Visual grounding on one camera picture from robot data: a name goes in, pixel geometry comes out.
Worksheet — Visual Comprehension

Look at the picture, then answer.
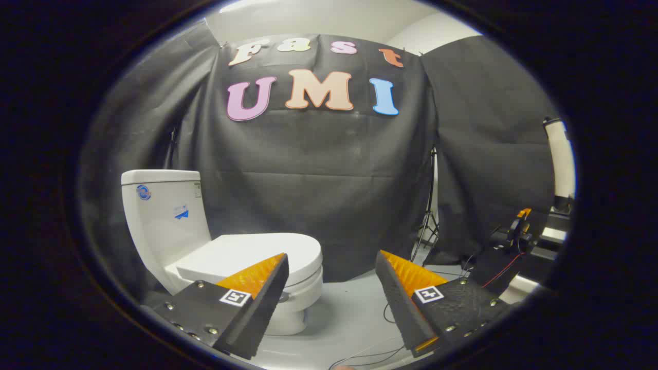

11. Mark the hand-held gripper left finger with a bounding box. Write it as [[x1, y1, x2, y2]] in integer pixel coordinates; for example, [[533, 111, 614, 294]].
[[149, 252, 290, 360]]

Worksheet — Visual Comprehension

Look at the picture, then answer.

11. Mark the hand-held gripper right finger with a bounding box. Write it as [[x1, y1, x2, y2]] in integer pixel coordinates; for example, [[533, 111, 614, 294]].
[[374, 250, 512, 359]]

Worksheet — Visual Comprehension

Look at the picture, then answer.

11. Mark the white toilet lid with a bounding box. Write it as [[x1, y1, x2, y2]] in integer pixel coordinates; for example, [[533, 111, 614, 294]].
[[175, 233, 323, 288]]

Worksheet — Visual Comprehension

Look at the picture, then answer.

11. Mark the white ceramic toilet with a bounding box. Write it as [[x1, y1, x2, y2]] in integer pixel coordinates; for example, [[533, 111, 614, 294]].
[[121, 170, 324, 337]]

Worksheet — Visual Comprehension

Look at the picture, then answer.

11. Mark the white toilet tank cover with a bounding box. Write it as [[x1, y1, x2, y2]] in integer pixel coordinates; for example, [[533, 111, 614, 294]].
[[121, 170, 201, 186]]

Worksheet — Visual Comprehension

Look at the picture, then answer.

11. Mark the black cloth covered stand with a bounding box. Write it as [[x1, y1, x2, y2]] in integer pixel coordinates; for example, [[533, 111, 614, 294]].
[[470, 208, 551, 294]]

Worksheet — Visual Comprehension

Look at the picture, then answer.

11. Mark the black backdrop cloth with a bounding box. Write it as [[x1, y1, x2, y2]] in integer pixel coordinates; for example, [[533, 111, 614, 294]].
[[80, 21, 558, 291]]

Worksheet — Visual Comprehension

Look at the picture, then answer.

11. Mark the orange black gripper device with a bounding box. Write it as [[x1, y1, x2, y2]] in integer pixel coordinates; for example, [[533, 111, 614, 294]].
[[506, 208, 535, 252]]

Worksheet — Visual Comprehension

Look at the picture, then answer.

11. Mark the black floor cable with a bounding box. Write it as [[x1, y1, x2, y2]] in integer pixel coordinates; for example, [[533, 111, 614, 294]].
[[329, 252, 479, 369]]

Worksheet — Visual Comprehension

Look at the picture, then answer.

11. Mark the white toilet seat ring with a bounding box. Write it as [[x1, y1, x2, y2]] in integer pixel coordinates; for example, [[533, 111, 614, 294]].
[[282, 265, 324, 299]]

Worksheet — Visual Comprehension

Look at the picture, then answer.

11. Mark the red cable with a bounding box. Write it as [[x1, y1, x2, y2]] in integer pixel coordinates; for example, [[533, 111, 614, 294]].
[[481, 251, 526, 288]]

